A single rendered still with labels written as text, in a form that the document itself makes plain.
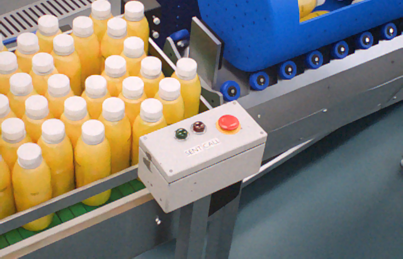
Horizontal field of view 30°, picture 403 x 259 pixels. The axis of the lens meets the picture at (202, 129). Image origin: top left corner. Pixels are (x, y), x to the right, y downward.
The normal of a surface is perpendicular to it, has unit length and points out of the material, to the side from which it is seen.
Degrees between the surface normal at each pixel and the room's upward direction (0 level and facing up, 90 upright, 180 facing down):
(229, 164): 90
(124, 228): 90
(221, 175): 90
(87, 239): 90
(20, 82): 0
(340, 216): 0
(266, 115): 70
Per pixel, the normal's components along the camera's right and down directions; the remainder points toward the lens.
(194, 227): 0.54, 0.63
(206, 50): -0.84, 0.33
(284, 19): 0.54, 0.34
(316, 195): 0.09, -0.70
